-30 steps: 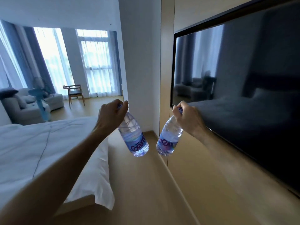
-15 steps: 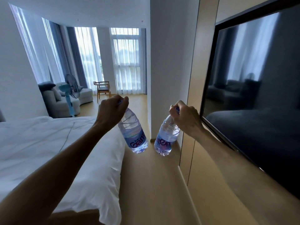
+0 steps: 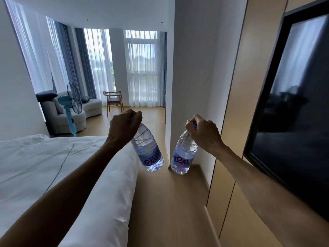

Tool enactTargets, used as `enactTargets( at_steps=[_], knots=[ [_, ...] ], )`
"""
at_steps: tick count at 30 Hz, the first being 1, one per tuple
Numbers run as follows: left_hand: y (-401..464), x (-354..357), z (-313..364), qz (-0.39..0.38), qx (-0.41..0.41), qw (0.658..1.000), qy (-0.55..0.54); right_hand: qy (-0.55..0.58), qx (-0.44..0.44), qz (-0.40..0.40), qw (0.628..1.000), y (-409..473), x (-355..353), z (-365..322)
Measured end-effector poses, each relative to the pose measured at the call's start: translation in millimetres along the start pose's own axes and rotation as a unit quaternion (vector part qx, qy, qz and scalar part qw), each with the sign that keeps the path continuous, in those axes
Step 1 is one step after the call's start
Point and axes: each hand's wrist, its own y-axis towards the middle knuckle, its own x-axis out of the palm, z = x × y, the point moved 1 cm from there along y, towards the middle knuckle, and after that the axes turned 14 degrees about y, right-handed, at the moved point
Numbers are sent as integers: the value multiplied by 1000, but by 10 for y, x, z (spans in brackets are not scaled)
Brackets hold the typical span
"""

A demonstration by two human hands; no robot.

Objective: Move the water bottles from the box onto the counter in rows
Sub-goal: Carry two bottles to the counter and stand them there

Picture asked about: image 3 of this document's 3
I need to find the person's right hand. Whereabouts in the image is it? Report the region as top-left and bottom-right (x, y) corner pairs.
(185, 114), (226, 155)

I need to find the person's left hand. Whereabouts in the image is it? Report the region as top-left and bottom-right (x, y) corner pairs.
(107, 109), (143, 148)

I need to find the clear plastic water bottle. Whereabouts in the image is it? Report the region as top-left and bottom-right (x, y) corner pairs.
(131, 115), (164, 172)
(170, 122), (198, 175)

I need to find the person's right forearm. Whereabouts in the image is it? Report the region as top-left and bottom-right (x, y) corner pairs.
(215, 145), (329, 247)

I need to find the person's left forearm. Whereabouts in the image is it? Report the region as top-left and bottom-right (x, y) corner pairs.
(0, 140), (124, 247)

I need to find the wooden armchair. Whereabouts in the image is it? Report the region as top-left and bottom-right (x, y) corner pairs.
(103, 91), (124, 117)

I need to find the white sheer curtain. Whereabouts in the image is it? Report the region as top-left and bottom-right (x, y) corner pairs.
(5, 0), (70, 94)
(124, 30), (161, 107)
(84, 28), (116, 99)

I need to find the grey curved sofa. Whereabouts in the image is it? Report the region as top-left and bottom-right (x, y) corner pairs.
(41, 91), (103, 135)

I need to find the light blue standing fan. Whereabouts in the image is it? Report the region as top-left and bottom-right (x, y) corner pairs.
(57, 83), (83, 137)

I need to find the blue grey drape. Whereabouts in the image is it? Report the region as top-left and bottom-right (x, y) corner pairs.
(75, 28), (97, 99)
(54, 21), (86, 97)

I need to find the white bed duvet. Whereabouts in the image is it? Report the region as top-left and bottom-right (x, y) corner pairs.
(0, 134), (139, 247)

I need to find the wooden wall panel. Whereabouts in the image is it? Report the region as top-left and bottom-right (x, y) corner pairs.
(206, 0), (329, 247)

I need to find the thin grey cable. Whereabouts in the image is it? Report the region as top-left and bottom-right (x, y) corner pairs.
(41, 143), (75, 196)

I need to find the black wall television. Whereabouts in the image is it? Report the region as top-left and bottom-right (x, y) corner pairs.
(243, 0), (329, 222)

